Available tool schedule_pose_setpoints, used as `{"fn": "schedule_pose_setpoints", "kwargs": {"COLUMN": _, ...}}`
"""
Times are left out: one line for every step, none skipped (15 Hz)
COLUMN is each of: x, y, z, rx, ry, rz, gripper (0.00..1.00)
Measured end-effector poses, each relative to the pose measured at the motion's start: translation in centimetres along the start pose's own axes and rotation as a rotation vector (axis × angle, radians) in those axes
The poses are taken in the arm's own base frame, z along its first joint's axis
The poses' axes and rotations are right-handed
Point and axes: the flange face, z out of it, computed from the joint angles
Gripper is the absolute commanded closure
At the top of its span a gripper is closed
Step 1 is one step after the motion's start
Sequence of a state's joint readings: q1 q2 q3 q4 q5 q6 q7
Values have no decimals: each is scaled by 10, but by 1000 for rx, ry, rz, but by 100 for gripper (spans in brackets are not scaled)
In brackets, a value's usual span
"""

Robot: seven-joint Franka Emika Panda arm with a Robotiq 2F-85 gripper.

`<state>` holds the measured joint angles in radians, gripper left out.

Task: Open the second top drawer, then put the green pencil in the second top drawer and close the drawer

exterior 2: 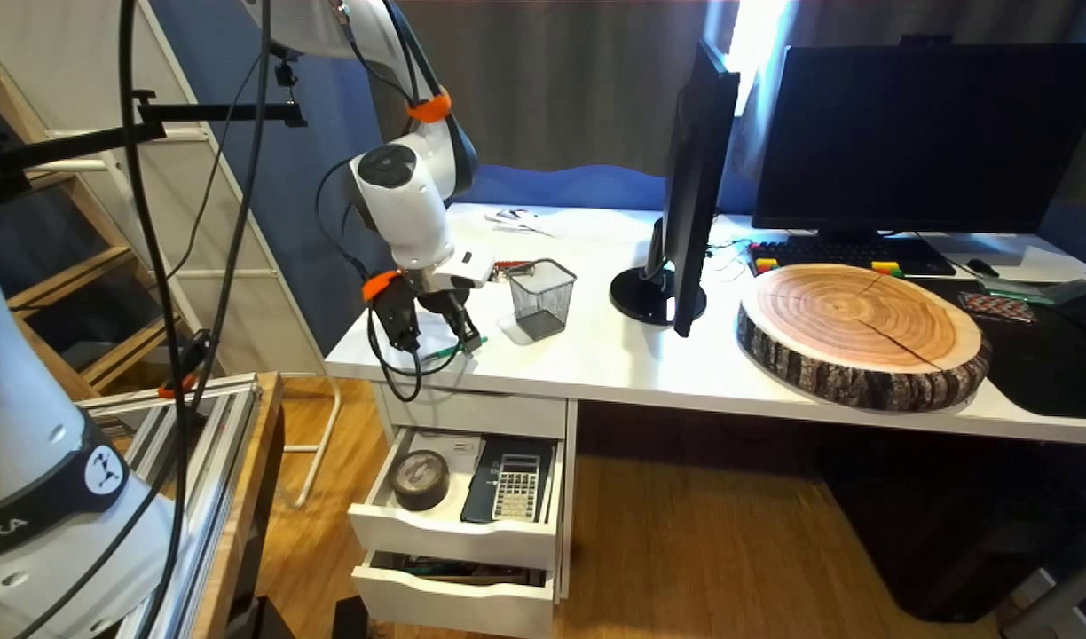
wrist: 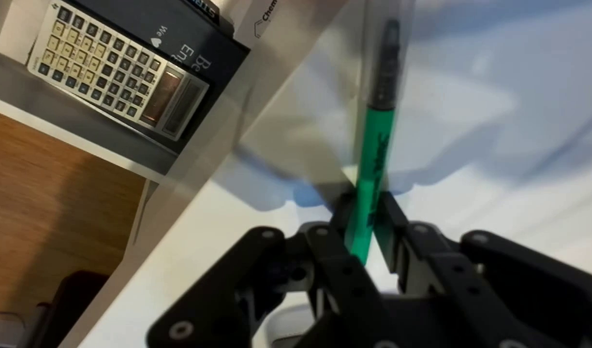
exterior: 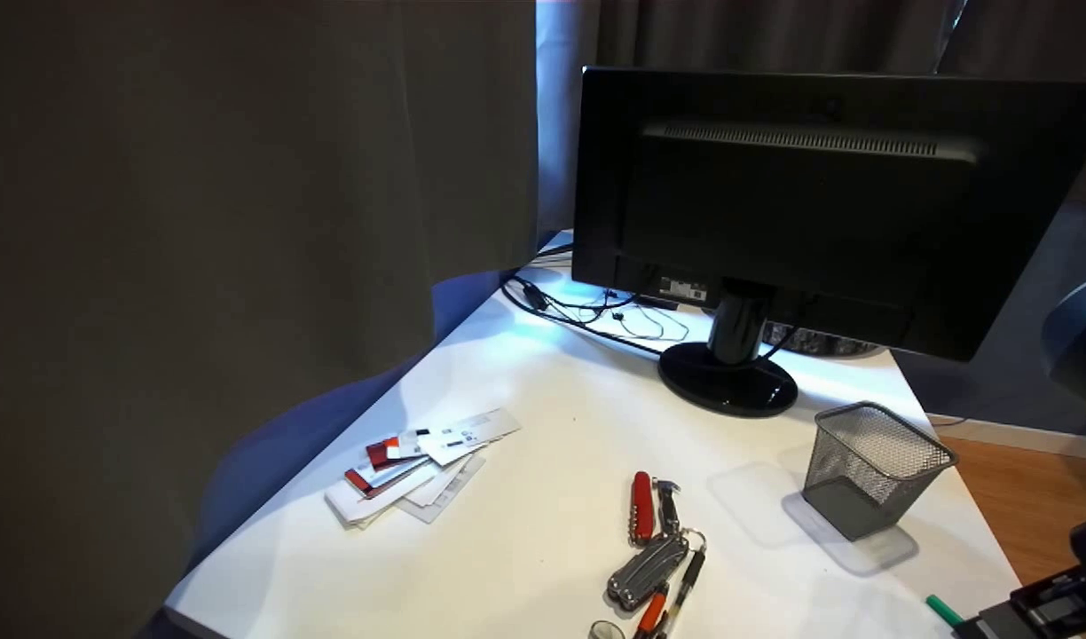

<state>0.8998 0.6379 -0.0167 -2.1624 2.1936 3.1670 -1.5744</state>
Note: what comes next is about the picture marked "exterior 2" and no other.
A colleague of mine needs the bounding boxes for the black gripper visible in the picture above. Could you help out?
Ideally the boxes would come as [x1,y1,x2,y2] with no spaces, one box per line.
[418,268,489,356]

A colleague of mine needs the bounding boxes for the black mesh pencil cup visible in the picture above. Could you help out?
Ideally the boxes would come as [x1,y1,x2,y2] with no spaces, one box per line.
[504,256,582,344]

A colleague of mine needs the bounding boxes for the dark tape roll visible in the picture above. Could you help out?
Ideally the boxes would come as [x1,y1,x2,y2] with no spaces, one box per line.
[386,447,455,515]

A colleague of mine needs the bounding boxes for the grey calculator with black case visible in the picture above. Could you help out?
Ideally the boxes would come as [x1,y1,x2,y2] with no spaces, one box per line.
[458,436,558,525]

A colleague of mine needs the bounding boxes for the white metal rack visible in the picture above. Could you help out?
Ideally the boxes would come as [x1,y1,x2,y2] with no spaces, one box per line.
[44,0,348,515]

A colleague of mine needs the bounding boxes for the orange clamp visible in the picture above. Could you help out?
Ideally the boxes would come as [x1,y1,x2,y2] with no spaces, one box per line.
[157,331,220,402]

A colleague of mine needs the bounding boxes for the grey curtain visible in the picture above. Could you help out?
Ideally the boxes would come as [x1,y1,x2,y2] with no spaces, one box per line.
[397,0,1086,180]

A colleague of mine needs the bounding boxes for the wood edged robot table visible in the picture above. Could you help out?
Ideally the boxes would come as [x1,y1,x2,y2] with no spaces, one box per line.
[79,367,289,639]

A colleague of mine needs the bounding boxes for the black monitor with round stand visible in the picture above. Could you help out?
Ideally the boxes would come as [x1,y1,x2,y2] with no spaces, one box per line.
[606,37,744,339]

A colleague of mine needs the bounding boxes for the black keyboard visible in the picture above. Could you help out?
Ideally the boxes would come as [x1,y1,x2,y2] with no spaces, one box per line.
[748,234,962,279]

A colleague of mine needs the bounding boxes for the wood slice cushion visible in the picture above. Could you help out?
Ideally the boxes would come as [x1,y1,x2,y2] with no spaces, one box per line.
[736,257,995,416]

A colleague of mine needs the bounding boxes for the wooden ladder shelf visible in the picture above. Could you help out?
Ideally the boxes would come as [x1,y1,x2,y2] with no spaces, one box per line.
[0,31,215,404]

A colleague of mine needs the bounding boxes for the large black monitor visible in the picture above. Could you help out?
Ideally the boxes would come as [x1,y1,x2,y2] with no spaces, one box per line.
[748,31,1086,243]

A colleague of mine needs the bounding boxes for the black bin under desk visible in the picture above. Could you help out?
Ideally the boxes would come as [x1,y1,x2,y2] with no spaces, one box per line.
[820,440,1086,629]

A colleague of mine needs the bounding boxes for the white papers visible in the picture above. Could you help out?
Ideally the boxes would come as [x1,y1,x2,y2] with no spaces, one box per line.
[918,225,1086,286]

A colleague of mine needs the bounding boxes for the black mouse pad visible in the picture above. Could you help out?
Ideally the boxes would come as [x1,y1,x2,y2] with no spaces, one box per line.
[912,275,1086,417]

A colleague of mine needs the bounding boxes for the grey desk leg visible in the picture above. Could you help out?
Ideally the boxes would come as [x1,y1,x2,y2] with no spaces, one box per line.
[1002,547,1086,639]

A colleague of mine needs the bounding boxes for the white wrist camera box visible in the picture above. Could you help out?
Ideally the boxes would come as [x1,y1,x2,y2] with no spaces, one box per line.
[444,243,500,286]

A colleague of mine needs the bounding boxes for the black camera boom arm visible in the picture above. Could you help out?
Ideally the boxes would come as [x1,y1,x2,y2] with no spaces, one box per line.
[0,82,311,220]

